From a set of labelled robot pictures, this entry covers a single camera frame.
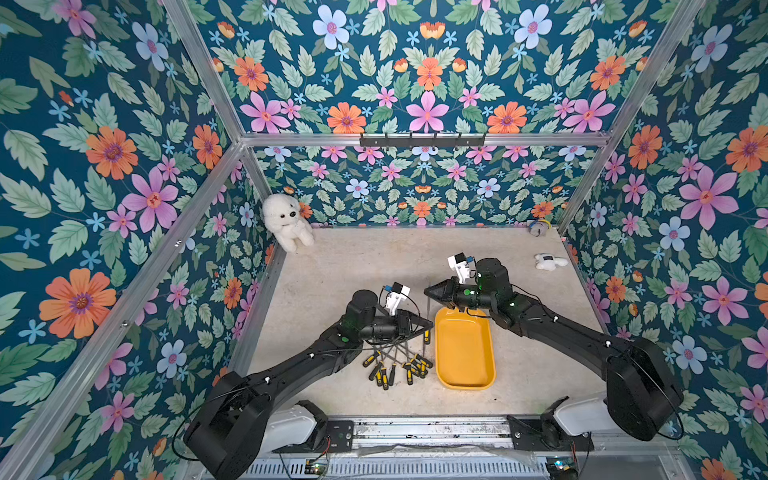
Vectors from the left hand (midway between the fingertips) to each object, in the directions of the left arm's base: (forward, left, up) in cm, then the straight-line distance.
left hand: (432, 328), depth 71 cm
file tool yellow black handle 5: (-4, +11, -20) cm, 23 cm away
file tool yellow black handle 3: (-4, +15, -19) cm, 24 cm away
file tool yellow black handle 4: (-5, +13, -19) cm, 24 cm away
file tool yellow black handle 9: (-2, +6, -19) cm, 20 cm away
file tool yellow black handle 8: (-3, +3, -19) cm, 19 cm away
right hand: (+10, +1, +1) cm, 10 cm away
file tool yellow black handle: (-1, +1, -2) cm, 3 cm away
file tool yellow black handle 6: (-4, +6, -18) cm, 19 cm away
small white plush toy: (+29, -47, -17) cm, 58 cm away
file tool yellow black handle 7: (-1, +3, -17) cm, 18 cm away
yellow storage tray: (+2, -11, -20) cm, 23 cm away
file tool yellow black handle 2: (+1, +17, -19) cm, 25 cm away
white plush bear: (+46, +46, -3) cm, 66 cm away
